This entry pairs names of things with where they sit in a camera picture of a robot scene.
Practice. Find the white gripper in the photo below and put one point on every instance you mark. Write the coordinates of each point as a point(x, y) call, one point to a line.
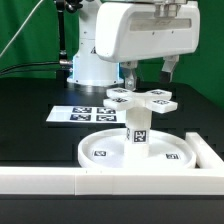
point(136, 31)

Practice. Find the white cross-shaped table base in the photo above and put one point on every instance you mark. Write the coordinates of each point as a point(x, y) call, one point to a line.
point(156, 100)

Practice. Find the white round table top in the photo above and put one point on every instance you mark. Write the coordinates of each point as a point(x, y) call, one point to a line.
point(110, 149)

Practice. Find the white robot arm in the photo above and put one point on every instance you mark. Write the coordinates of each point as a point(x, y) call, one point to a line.
point(89, 70)

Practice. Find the white marker sheet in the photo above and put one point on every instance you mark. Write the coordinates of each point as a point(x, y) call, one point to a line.
point(85, 114)

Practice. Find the white L-shaped fence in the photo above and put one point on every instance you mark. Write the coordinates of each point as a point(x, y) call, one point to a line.
point(206, 179)

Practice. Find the black camera stand pole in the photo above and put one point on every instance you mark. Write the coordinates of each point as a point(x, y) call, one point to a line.
point(71, 6)

